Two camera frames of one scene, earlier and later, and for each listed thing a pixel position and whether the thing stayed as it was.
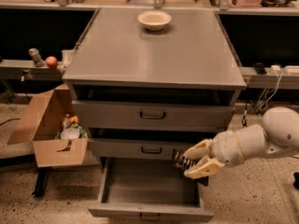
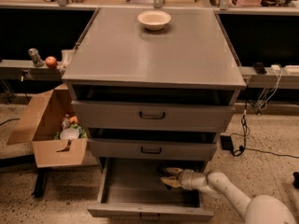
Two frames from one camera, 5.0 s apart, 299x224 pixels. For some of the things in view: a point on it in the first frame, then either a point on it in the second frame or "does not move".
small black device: (260, 68) does not move
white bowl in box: (70, 133) does not move
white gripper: (224, 147) -> (186, 179)
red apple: (51, 62) does not move
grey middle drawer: (140, 148) does not move
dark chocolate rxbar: (181, 163) -> (163, 171)
